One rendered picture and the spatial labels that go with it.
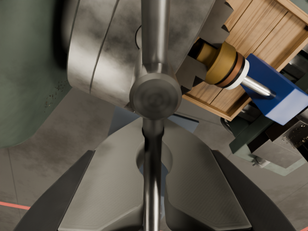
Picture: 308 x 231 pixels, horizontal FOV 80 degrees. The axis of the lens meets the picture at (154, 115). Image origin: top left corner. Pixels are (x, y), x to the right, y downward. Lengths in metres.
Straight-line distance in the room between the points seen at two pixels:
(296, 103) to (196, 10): 0.33
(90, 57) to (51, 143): 2.16
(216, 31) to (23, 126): 0.35
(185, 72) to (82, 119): 1.71
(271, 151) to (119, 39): 0.70
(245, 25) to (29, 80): 0.53
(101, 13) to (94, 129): 1.83
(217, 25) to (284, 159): 0.63
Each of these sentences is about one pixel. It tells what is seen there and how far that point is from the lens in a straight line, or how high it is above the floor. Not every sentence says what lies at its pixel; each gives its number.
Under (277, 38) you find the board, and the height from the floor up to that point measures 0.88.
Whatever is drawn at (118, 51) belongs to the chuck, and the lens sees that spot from 0.22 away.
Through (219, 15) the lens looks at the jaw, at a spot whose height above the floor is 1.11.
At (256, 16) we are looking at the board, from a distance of 0.62.
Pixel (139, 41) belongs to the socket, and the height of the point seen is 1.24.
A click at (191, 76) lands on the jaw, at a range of 0.34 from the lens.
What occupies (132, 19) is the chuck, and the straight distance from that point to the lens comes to 0.22.
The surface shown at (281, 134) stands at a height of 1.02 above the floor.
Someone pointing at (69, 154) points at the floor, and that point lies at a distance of 2.40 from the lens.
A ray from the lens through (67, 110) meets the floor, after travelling 1.96.
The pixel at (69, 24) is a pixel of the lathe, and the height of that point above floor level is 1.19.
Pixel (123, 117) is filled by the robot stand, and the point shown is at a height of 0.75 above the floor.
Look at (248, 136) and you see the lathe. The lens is 0.81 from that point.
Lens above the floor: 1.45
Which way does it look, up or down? 54 degrees down
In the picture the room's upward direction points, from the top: 178 degrees counter-clockwise
